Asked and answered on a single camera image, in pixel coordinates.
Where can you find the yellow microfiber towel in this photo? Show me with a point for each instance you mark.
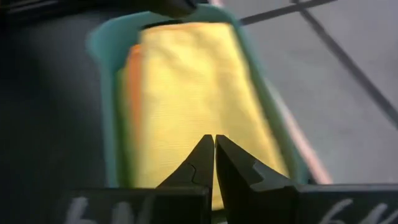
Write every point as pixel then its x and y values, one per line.
pixel 192 93

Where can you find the teal plastic bin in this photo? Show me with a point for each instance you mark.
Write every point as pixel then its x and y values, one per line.
pixel 109 77

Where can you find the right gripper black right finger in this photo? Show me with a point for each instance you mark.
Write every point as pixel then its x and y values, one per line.
pixel 264 202

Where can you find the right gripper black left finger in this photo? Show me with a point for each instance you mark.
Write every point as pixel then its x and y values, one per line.
pixel 174 205

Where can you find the deep orange microfiber towel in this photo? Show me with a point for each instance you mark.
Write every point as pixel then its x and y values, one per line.
pixel 135 99

